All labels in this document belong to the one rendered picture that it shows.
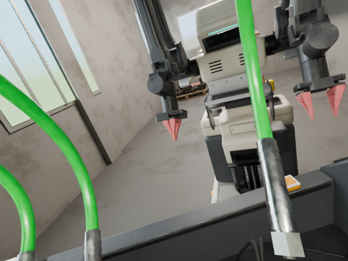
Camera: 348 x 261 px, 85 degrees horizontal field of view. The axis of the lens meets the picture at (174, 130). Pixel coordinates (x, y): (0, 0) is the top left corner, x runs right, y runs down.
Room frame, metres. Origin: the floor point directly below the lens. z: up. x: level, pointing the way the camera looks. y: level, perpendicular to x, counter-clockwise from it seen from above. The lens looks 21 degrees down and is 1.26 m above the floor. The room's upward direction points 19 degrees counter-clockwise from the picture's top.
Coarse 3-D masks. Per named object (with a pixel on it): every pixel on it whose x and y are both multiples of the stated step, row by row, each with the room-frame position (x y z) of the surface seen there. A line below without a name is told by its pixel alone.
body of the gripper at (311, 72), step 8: (304, 64) 0.49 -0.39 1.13; (312, 64) 0.47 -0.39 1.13; (320, 64) 0.46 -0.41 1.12; (304, 72) 0.49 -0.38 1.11; (312, 72) 0.47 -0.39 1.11; (320, 72) 0.46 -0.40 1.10; (328, 72) 0.46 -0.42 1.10; (304, 80) 0.48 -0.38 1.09; (312, 80) 0.45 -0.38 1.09; (320, 80) 0.45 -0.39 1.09; (336, 80) 0.44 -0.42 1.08; (296, 88) 0.48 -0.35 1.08
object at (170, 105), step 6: (168, 96) 0.64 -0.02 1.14; (174, 96) 0.65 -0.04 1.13; (162, 102) 0.65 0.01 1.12; (168, 102) 0.63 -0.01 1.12; (174, 102) 0.64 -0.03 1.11; (162, 108) 0.65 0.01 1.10; (168, 108) 0.63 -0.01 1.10; (174, 108) 0.63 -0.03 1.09; (156, 114) 0.64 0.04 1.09; (174, 114) 0.62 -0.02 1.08
